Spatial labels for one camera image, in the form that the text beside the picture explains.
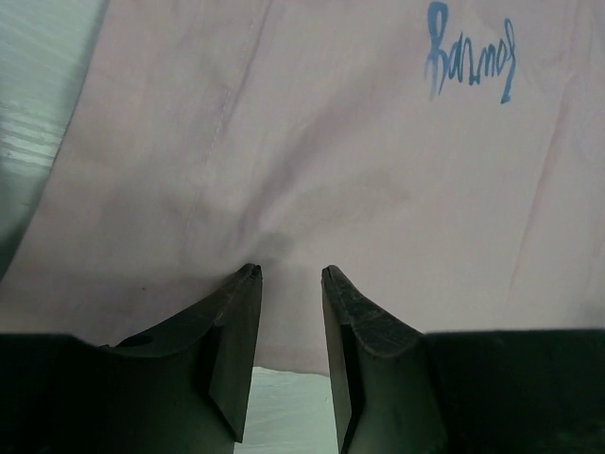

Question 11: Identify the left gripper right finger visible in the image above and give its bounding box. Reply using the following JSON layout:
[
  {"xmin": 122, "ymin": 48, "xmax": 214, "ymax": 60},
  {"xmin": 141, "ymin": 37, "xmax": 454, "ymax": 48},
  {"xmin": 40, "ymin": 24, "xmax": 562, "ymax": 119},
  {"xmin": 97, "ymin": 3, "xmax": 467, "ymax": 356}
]
[{"xmin": 321, "ymin": 266, "xmax": 604, "ymax": 453}]

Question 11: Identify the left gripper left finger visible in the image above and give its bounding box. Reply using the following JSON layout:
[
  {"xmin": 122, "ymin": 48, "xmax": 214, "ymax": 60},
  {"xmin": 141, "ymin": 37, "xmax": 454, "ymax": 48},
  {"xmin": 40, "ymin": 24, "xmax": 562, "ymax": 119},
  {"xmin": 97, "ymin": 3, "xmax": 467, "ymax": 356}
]
[{"xmin": 1, "ymin": 264, "xmax": 263, "ymax": 453}]

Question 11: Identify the pink cloth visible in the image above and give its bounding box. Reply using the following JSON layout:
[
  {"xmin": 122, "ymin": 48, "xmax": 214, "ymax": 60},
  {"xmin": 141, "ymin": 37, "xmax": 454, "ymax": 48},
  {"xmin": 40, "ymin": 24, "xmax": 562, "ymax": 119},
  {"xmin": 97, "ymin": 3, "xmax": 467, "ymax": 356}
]
[{"xmin": 1, "ymin": 1, "xmax": 604, "ymax": 373}]

